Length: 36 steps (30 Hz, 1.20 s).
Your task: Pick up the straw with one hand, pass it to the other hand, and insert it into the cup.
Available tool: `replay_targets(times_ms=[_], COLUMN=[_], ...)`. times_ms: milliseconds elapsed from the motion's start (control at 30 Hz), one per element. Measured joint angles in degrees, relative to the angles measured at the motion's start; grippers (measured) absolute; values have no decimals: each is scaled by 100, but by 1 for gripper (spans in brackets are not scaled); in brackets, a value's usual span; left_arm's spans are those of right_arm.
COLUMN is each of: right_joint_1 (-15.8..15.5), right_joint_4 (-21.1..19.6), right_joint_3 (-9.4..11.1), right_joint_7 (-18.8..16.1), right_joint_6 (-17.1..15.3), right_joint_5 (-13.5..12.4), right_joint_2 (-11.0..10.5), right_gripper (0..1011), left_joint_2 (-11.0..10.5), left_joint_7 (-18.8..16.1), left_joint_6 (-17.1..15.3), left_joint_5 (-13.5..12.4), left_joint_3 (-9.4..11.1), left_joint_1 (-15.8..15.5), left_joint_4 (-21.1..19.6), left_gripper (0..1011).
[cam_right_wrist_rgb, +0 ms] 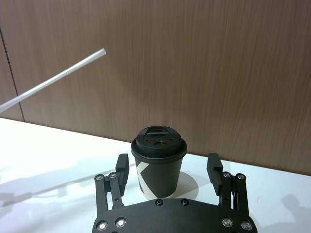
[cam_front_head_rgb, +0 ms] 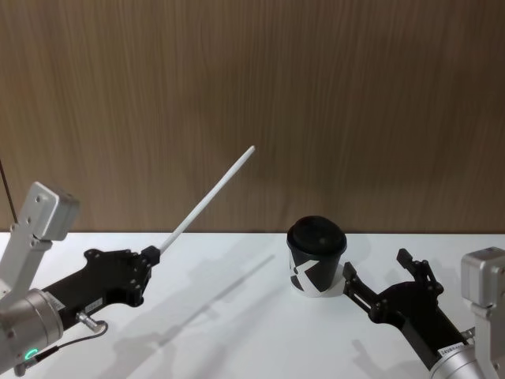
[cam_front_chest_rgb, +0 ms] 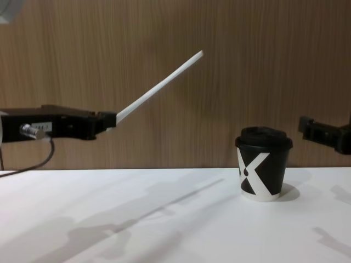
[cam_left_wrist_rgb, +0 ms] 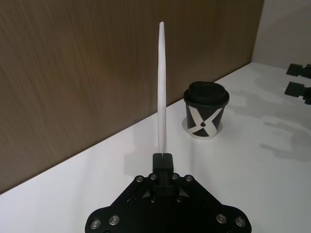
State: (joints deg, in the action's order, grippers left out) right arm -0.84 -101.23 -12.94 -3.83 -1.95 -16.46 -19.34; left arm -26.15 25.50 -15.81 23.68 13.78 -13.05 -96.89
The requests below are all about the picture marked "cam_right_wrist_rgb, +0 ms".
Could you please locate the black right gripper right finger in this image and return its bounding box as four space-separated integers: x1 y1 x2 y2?
206 152 249 215

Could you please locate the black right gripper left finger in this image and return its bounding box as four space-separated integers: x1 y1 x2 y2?
94 153 130 219

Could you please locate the black paper cup white print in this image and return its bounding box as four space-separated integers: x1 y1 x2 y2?
133 153 185 199

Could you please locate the black plastic cup lid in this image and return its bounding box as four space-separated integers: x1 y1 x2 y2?
130 126 188 161

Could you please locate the white drinking straw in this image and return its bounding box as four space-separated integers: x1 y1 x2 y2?
0 48 107 114

